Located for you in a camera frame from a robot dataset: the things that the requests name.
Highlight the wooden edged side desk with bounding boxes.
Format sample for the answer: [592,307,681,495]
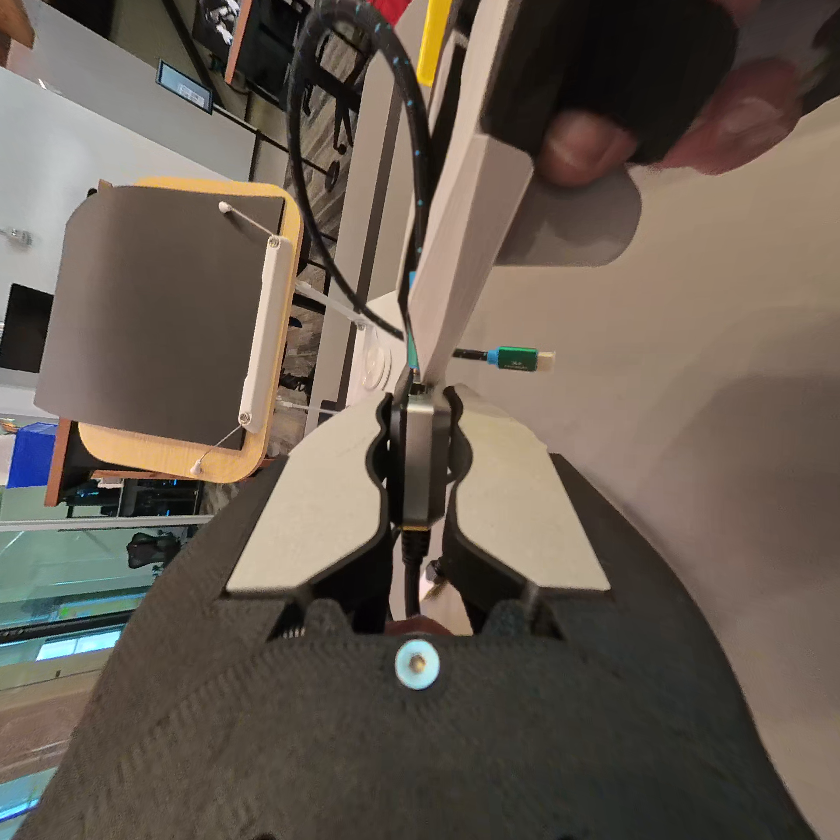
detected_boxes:
[46,420,211,506]

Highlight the black flat monitor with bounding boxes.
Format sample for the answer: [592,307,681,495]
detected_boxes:
[0,283,56,372]

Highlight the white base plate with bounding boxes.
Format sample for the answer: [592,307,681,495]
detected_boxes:
[344,322,414,401]

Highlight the small framed wall screen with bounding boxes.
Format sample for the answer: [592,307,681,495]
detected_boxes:
[158,59,217,116]

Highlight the person's right hand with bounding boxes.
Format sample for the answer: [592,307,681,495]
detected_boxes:
[536,0,840,187]

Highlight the wooden rimmed black panel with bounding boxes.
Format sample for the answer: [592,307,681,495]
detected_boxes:
[33,178,305,484]

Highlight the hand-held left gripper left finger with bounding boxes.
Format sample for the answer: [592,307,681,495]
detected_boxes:
[224,388,395,607]

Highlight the thin black usb-c cable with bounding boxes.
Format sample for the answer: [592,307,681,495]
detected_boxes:
[401,525,454,618]

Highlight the blue storage bin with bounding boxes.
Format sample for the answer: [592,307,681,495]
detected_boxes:
[0,418,64,489]

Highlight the black braided hdmi cable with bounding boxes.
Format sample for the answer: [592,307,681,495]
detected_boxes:
[287,0,556,395]

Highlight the black hdmi adapter box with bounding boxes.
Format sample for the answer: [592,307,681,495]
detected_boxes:
[388,384,460,532]

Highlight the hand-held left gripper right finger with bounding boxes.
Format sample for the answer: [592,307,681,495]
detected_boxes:
[440,385,614,611]

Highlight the white bracket bar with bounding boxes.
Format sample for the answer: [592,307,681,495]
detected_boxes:
[191,200,296,476]

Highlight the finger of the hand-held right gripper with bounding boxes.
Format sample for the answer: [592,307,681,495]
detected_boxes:
[401,0,539,385]

